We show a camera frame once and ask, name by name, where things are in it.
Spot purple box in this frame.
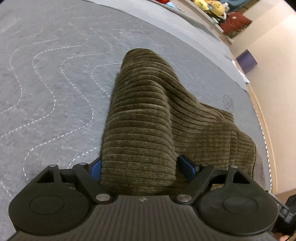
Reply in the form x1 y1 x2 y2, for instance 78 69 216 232
236 49 258 74

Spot yellow plush toys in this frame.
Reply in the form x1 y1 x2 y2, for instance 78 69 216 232
193 0 227 19

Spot dark olive corduroy pants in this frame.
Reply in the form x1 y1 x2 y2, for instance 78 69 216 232
99 48 266 195

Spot dark red cushion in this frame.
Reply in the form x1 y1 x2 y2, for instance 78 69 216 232
219 11 252 39

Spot grey quilted mattress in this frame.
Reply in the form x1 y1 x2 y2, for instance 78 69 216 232
1 1 268 240

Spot light blue bed sheet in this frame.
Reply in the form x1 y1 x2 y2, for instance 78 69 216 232
94 1 248 91

